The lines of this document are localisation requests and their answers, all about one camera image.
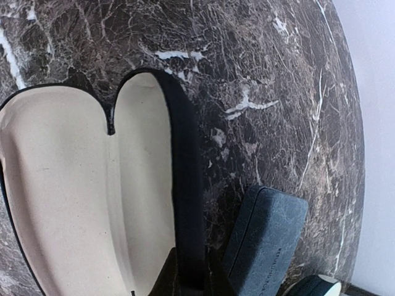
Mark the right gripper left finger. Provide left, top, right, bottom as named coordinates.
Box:
left=149, top=248, right=185, bottom=296

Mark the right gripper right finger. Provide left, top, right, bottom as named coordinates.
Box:
left=203, top=251, right=236, bottom=296

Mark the grey glasses case green lining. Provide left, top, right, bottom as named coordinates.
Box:
left=222, top=185, right=308, bottom=295

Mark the black glasses case cream lining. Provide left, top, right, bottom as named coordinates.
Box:
left=1, top=68, right=205, bottom=295

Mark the cream bowl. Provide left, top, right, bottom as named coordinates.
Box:
left=285, top=274, right=342, bottom=296

